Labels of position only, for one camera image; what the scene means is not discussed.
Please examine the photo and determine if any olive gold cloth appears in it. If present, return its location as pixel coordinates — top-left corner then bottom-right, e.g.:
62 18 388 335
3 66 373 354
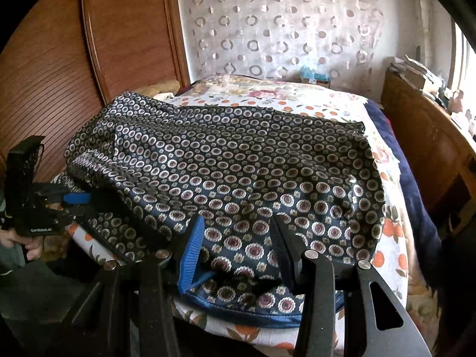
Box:
136 80 180 99

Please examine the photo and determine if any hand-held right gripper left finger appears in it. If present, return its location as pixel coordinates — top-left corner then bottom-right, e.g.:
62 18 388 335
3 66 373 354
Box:
66 215 207 357

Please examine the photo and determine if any navy blanket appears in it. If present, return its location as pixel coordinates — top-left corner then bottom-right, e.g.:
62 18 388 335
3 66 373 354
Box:
362 97 443 279

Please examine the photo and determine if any wooden cabinet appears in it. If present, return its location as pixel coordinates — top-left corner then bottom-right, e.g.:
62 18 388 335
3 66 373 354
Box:
381 69 476 231

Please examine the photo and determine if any dark blue circle-print garment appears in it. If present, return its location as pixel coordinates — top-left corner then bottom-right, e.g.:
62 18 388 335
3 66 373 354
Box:
63 91 387 307

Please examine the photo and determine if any person's left hand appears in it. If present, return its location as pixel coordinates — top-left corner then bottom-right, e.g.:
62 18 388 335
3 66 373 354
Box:
0 227 41 262

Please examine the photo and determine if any pink vase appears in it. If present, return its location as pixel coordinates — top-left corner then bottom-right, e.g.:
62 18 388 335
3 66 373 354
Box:
451 89 465 114

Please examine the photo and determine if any orange fruit print sheet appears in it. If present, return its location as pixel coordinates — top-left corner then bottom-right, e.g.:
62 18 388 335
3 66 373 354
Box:
48 93 410 354

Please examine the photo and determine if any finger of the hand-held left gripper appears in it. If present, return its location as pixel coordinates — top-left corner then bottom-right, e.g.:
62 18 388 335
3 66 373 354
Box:
67 210 131 265
35 183 95 209

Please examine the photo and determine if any stack of papers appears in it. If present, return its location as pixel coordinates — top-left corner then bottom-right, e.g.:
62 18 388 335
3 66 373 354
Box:
389 55 441 92

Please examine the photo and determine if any floral quilt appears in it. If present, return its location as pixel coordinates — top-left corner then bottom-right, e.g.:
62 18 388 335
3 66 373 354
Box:
188 74 369 120

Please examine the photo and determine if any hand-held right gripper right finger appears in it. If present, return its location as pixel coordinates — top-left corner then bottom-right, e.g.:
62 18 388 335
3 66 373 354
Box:
268 216 433 357

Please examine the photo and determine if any cardboard box with blue bags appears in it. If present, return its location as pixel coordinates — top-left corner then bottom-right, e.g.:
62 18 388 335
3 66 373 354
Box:
299 65 331 88

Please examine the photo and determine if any sheer circle-pattern curtain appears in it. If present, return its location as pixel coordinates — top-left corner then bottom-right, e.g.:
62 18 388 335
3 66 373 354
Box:
175 0 395 90

